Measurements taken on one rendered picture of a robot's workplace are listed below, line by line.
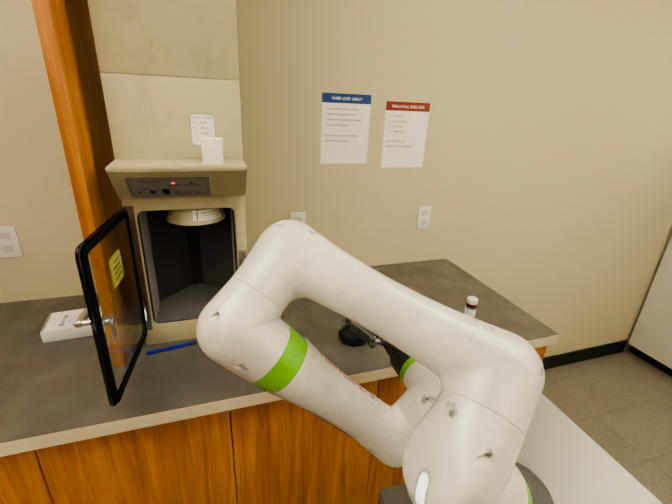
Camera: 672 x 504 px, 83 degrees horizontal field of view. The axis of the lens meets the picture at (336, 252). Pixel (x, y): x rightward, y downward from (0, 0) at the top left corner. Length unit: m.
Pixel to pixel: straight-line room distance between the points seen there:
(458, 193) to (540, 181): 0.51
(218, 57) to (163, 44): 0.13
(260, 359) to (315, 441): 0.72
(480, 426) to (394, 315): 0.19
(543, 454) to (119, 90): 1.18
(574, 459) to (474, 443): 0.25
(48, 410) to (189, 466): 0.39
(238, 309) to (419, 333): 0.29
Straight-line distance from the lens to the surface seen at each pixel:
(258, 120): 1.55
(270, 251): 0.65
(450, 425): 0.61
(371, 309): 0.62
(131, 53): 1.12
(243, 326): 0.63
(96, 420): 1.14
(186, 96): 1.11
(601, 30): 2.41
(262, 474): 1.38
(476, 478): 0.59
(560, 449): 0.82
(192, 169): 1.01
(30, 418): 1.22
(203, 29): 1.12
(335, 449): 1.39
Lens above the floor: 1.68
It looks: 22 degrees down
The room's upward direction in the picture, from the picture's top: 3 degrees clockwise
